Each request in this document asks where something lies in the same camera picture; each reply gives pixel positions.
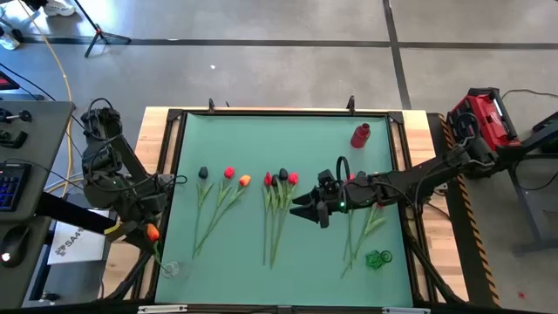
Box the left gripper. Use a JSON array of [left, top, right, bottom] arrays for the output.
[[104, 191, 172, 256]]

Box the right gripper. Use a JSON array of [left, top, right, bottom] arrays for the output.
[[288, 173, 379, 229]]

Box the yellow orange artificial tulip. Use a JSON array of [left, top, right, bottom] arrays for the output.
[[339, 201, 388, 280]]

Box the clear glass vase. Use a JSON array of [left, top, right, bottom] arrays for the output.
[[160, 260, 182, 280]]

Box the red ribbed glass vase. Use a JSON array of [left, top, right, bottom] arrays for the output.
[[350, 122, 372, 150]]

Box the green glass vase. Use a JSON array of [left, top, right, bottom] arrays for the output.
[[364, 249, 394, 271]]

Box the white printed paper sheet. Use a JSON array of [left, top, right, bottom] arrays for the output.
[[46, 220, 108, 266]]

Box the black diagonal support bar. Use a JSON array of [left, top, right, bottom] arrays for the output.
[[34, 190, 118, 237]]

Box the teal table mat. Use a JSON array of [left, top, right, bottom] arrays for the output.
[[154, 112, 414, 309]]

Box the black computer mouse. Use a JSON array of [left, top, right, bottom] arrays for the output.
[[0, 224, 31, 269]]

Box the grey side desk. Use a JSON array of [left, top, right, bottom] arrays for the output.
[[0, 99, 76, 311]]

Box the backlit black keyboard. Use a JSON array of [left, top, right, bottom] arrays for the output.
[[0, 163, 32, 213]]

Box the black desk clamp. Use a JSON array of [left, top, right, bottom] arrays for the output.
[[0, 129, 28, 149], [0, 108, 32, 126]]

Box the yellow black hazard strip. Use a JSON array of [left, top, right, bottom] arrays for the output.
[[438, 113, 502, 309]]

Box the red black tool case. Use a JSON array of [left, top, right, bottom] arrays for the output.
[[446, 86, 524, 152]]

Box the black device red display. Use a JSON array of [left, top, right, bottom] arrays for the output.
[[0, 72, 21, 92]]

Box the black tripod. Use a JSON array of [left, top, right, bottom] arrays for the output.
[[71, 0, 132, 58]]

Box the person's shoe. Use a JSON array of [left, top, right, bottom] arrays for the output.
[[0, 31, 22, 51], [42, 0, 77, 17]]

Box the black equipment stand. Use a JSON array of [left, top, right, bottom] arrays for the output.
[[505, 111, 558, 256]]

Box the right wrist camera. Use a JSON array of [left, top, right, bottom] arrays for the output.
[[317, 168, 337, 189]]

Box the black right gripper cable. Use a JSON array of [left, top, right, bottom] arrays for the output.
[[335, 155, 352, 187]]

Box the black metal table frame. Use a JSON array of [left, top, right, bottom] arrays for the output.
[[99, 94, 470, 314]]

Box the yellow cable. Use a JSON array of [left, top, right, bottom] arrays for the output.
[[17, 0, 86, 197]]

